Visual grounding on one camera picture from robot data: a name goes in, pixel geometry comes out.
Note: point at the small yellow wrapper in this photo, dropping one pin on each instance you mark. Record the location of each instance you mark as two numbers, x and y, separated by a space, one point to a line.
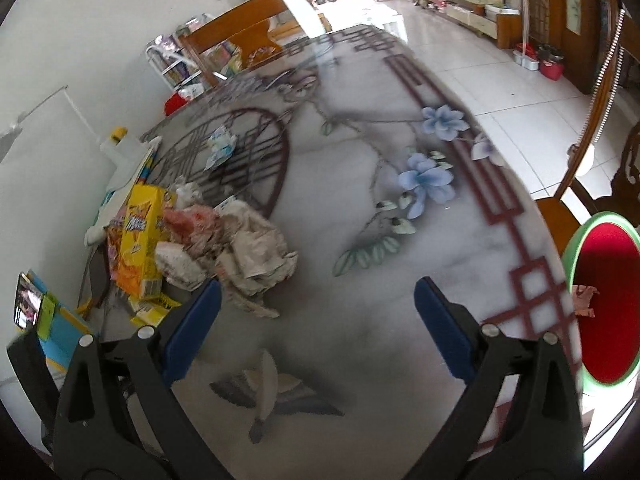
150 310

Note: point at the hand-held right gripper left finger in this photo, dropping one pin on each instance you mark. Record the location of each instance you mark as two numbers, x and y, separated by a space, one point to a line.
192 335

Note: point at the blue and white wrapper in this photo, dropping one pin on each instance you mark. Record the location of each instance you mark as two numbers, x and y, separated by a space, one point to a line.
221 147

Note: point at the blue phone stand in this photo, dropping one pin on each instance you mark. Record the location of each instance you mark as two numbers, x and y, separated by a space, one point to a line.
65 330

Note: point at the black flat object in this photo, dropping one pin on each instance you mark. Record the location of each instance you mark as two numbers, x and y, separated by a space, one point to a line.
30 370

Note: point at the blue and white packet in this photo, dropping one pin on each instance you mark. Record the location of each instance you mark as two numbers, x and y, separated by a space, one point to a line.
100 230

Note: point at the white plastic stool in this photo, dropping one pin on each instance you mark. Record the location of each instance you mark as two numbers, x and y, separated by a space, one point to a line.
390 25

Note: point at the smartphone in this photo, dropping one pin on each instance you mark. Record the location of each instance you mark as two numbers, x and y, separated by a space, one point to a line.
27 302

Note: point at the carved wooden chair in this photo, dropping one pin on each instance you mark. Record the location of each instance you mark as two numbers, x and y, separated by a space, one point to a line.
562 215

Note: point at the red container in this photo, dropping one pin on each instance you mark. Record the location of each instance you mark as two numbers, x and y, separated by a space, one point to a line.
175 105

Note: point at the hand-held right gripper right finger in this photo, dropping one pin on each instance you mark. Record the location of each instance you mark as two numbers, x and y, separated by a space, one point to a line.
445 330

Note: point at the mop with metal pole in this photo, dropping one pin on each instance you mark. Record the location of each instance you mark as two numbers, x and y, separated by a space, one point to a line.
526 62

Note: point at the colourful picture book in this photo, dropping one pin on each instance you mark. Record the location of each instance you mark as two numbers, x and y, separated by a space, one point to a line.
147 165

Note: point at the pink noodle snack packet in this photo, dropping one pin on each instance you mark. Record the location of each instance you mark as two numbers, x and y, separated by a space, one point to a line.
114 250

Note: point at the red bucket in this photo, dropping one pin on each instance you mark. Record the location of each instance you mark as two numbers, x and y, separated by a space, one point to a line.
551 67

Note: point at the white tissue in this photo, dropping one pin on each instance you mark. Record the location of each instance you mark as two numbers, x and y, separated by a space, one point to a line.
187 194

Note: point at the white patterned bag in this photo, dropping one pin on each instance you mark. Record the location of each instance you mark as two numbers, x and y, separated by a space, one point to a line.
255 255

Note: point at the white metal book rack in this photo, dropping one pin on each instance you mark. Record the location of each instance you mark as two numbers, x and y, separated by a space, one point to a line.
170 70

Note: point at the wooden dining chair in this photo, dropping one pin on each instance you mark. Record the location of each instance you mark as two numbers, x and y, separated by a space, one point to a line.
240 15

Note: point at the yellow snack bag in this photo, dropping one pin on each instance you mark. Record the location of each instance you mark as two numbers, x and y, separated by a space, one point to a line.
140 240

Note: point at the white bottle yellow cap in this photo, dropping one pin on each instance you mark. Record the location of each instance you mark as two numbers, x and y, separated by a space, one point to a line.
120 150

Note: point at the white desk lamp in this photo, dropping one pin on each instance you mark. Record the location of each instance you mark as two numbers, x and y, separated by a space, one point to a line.
122 177

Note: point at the hanging scroll painting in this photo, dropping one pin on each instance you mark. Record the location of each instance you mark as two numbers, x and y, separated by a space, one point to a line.
574 5

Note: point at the pink and white plastic bag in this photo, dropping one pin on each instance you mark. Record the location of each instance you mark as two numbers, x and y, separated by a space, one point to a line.
190 220

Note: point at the low television cabinet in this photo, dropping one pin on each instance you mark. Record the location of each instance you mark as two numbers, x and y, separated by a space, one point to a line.
475 17

